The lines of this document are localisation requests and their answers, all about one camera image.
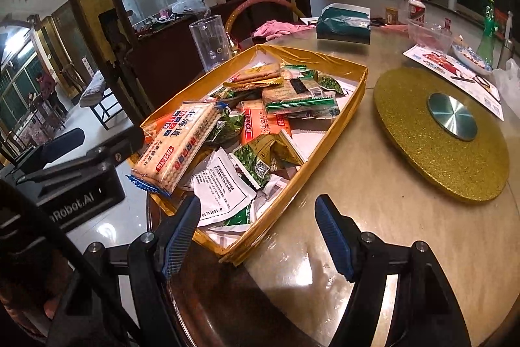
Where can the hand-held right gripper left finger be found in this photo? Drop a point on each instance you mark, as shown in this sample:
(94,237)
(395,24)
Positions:
(183,237)

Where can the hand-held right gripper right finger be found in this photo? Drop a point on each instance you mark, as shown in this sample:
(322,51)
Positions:
(335,237)

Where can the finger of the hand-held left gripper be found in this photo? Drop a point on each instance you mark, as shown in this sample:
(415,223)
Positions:
(118,148)
(61,145)

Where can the blue label cracker pack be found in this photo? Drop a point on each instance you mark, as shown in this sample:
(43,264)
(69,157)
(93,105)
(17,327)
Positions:
(178,148)

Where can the white green snack packet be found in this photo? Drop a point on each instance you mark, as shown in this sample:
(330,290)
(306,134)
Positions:
(221,188)

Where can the orange cracker pack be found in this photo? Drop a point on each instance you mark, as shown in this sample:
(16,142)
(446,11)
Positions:
(260,125)

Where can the gold cardboard box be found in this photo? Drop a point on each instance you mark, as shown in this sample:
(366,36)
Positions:
(308,57)

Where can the person's left hand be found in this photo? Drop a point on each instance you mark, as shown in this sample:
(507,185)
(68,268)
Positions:
(48,308)

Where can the wooden stool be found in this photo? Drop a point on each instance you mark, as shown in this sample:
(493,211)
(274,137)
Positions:
(109,109)

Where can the dark wooden sideboard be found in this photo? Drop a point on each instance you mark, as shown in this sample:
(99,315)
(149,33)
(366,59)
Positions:
(162,50)

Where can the gold glitter round turntable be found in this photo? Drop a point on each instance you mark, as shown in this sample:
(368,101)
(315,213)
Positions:
(406,143)

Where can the heap of assorted snack packs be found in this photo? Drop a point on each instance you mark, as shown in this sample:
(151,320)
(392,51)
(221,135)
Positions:
(284,99)

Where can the pink cloth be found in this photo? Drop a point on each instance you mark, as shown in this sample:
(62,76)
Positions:
(280,29)

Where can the black pen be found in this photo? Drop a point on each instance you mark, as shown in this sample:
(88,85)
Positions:
(463,79)

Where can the curved back wooden chair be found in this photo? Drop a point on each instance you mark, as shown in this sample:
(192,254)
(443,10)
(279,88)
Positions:
(260,0)

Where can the printed paper flyer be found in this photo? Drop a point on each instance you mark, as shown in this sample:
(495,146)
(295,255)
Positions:
(487,99)

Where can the green tissue pack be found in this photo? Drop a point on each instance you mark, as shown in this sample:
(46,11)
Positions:
(343,26)

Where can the black hair band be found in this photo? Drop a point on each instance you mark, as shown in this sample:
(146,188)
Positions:
(483,81)

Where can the clear plastic container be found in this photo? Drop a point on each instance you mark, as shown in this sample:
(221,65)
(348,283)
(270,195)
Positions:
(428,38)

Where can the blue white plate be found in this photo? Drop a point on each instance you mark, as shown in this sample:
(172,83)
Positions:
(471,60)

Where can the white plastic bag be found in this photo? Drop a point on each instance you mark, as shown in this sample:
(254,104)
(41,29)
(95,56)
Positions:
(510,80)

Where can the white red liquor bottle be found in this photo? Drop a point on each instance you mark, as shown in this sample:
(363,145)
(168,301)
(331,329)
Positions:
(416,10)

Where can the green plastic bottle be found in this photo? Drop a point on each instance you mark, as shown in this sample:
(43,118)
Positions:
(486,38)

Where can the metal thermos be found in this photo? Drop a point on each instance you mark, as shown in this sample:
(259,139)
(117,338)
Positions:
(506,54)

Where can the white spray bottle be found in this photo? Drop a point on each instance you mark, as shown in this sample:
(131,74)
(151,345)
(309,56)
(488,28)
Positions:
(508,26)

